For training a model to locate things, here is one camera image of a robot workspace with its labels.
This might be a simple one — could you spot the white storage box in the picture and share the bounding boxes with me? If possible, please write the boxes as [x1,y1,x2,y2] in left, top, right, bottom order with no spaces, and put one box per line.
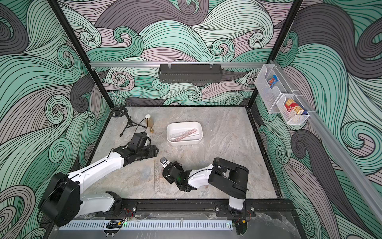
[166,121,204,146]

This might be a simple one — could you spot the short clear ruler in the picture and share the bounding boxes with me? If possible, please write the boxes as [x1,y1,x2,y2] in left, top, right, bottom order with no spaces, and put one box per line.
[170,129,192,138]

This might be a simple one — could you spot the wide red ruler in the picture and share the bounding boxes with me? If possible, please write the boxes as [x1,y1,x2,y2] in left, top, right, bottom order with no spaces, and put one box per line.
[182,128,199,136]

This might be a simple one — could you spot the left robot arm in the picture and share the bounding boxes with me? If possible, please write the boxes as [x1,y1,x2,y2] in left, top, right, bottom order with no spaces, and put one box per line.
[38,145,159,227]

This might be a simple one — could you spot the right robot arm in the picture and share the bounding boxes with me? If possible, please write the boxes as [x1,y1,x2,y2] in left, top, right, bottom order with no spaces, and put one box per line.
[160,157,249,211]

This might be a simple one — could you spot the long pink clear ruler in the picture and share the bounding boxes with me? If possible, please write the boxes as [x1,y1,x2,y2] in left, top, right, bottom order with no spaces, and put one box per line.
[154,160,162,194]

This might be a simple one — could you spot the blue clear protractor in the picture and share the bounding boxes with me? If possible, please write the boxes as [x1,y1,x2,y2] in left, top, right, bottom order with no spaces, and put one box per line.
[138,166,152,182]

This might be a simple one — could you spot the amber bottle white cap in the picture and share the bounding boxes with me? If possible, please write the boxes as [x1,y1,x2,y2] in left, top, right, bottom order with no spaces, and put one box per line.
[145,114,154,133]

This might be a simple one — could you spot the small black tripod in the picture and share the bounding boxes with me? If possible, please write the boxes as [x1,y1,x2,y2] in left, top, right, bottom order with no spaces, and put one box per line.
[109,105,147,137]

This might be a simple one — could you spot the blue packet in bin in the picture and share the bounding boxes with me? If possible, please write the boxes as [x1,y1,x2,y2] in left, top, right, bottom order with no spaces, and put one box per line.
[266,75,279,89]

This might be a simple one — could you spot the red card boxes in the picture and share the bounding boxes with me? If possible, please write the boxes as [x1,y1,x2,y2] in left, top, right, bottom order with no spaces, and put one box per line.
[284,98,308,115]

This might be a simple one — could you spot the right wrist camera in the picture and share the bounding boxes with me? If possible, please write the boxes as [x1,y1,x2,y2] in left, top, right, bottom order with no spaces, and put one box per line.
[160,157,170,168]

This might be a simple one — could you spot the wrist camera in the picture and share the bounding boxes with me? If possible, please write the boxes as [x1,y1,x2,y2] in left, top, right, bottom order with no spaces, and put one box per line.
[160,157,170,168]
[129,131,151,150]

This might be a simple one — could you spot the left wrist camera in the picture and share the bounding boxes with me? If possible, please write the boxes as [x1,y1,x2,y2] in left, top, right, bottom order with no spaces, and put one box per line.
[129,131,151,150]

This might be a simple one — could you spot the white slotted cable duct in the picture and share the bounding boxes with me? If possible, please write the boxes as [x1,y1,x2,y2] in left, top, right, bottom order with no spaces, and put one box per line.
[60,220,233,231]

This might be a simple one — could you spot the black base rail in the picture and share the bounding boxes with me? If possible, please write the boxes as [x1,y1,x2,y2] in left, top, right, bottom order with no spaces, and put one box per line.
[58,198,296,213]

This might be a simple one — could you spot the black wall tray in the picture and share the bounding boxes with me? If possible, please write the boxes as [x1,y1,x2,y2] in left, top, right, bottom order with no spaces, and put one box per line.
[158,65,223,84]

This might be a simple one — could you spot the aluminium back rail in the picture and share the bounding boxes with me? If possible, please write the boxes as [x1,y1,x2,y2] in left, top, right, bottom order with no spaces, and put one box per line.
[90,61,265,68]

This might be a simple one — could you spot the aluminium rail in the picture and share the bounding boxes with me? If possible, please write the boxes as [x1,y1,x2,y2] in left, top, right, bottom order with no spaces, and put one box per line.
[270,60,382,223]
[90,61,265,68]

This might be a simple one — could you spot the clear wall bin upper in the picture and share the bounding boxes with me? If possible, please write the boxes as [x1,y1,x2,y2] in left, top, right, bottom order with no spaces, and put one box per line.
[255,64,292,114]

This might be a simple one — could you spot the clear wall bin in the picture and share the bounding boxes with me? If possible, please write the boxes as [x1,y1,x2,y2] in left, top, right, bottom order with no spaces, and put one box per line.
[276,94,309,126]
[255,64,292,114]

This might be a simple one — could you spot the clear wall bin lower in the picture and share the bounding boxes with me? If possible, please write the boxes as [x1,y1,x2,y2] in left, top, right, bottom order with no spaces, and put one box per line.
[276,94,309,126]

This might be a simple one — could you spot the aluminium right rail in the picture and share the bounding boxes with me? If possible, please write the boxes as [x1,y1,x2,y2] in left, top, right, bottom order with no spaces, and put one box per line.
[270,60,382,223]

